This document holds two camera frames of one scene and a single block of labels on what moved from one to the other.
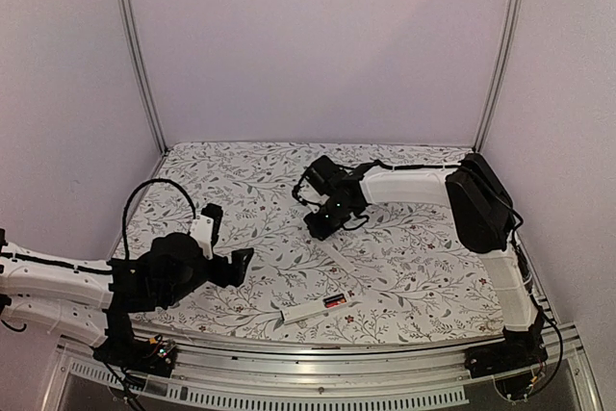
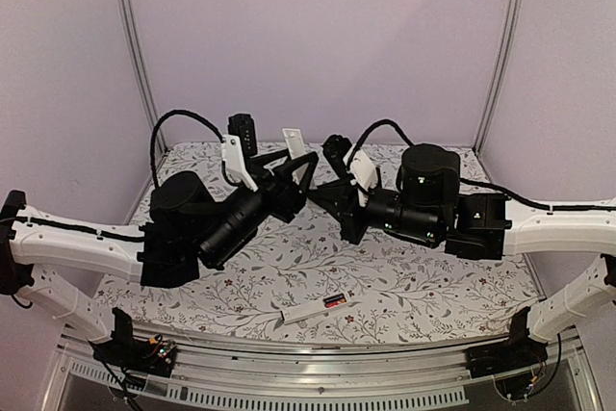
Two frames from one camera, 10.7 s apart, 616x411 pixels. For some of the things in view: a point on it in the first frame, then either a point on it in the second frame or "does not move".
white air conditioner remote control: (316, 308) does not move
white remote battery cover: (337, 256) -> (295, 142)
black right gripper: (320, 232) -> (339, 199)
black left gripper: (237, 268) -> (291, 199)
